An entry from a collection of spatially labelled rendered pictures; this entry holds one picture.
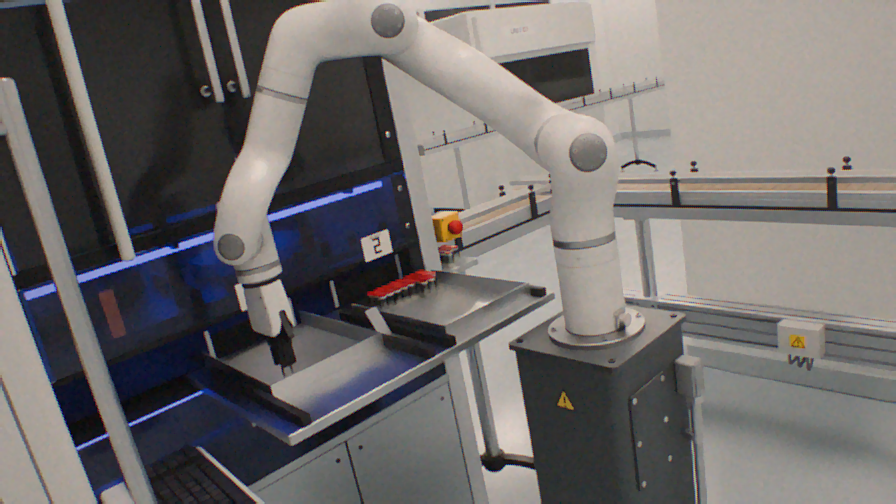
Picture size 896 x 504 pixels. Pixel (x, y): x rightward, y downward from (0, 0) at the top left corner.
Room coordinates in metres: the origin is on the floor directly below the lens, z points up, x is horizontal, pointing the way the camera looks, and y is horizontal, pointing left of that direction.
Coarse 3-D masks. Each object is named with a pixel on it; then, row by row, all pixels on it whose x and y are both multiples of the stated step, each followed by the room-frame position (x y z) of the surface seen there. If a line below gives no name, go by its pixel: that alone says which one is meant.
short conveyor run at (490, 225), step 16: (528, 192) 2.18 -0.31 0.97; (480, 208) 2.11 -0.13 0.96; (496, 208) 2.07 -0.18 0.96; (512, 208) 2.15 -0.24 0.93; (528, 208) 2.13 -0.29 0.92; (544, 208) 2.18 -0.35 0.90; (464, 224) 2.05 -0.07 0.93; (480, 224) 1.99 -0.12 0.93; (496, 224) 2.03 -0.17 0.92; (512, 224) 2.07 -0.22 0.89; (528, 224) 2.12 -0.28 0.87; (544, 224) 2.17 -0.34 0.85; (464, 240) 1.93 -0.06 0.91; (480, 240) 1.98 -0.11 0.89; (496, 240) 2.02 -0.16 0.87; (512, 240) 2.07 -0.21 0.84; (464, 256) 1.93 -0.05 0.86
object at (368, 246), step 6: (378, 234) 1.61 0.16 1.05; (384, 234) 1.62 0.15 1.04; (366, 240) 1.58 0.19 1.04; (384, 240) 1.62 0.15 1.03; (366, 246) 1.58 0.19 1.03; (372, 246) 1.59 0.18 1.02; (378, 246) 1.60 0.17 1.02; (384, 246) 1.62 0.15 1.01; (390, 246) 1.63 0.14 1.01; (366, 252) 1.58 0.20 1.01; (372, 252) 1.59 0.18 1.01; (384, 252) 1.61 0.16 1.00; (390, 252) 1.62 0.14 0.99; (366, 258) 1.58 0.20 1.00; (372, 258) 1.59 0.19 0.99
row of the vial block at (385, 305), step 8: (432, 272) 1.59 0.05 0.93; (416, 280) 1.55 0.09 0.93; (400, 288) 1.51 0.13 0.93; (408, 288) 1.53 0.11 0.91; (416, 288) 1.54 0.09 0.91; (384, 296) 1.48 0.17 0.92; (392, 296) 1.49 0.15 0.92; (400, 296) 1.50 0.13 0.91; (408, 296) 1.52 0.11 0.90; (416, 296) 1.53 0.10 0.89; (384, 304) 1.47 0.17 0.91; (392, 304) 1.49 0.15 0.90; (400, 304) 1.50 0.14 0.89
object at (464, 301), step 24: (456, 288) 1.56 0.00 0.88; (480, 288) 1.52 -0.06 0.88; (504, 288) 1.46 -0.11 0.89; (528, 288) 1.40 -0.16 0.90; (360, 312) 1.47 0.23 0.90; (384, 312) 1.39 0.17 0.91; (408, 312) 1.45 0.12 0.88; (432, 312) 1.42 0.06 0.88; (456, 312) 1.39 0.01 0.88; (480, 312) 1.30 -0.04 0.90; (456, 336) 1.25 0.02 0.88
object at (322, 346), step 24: (312, 336) 1.42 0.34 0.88; (336, 336) 1.39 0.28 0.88; (360, 336) 1.33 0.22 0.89; (216, 360) 1.30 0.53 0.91; (240, 360) 1.35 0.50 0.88; (264, 360) 1.32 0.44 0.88; (312, 360) 1.27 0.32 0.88; (336, 360) 1.19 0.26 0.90; (264, 384) 1.12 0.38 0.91; (288, 384) 1.12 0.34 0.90
